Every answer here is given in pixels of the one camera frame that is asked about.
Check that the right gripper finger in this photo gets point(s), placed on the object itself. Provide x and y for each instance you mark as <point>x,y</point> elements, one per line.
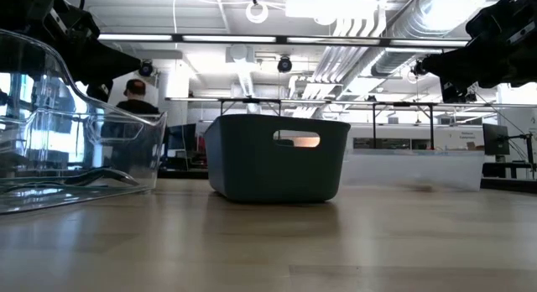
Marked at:
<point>470,59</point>
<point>470,78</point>

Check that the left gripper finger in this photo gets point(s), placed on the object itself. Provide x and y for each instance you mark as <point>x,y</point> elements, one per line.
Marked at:
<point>109,77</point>
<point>105,57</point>

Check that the black ceiling spotlight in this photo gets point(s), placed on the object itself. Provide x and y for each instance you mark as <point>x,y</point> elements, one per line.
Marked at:
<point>472,97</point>
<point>146,69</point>
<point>284,64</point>
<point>416,69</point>

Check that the person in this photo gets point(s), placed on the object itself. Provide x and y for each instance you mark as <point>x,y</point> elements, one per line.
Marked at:
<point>136,107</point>

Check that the black computer monitor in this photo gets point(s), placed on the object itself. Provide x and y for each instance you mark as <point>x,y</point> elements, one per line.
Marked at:
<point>184,137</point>
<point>495,139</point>

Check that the translucent white plastic container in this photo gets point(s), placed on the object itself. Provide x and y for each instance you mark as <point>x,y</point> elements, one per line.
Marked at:
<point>419,170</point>

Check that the dark office desk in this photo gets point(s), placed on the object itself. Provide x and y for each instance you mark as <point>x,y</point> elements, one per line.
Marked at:
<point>509,184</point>

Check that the clear plastic tray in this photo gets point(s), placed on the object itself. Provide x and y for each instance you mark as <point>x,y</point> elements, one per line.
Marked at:
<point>84,197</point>

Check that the long linear ceiling light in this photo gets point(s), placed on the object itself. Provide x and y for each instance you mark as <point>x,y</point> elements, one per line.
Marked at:
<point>230,38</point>

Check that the dark teal plastic bin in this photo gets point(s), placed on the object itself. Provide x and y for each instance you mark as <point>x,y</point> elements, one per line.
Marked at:
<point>243,166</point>

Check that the black metal frame stand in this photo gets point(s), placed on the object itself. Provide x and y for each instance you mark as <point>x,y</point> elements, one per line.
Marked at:
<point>431,128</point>
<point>251,100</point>

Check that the silver ventilation duct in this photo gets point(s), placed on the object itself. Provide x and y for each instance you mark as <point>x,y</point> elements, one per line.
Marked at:
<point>415,19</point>

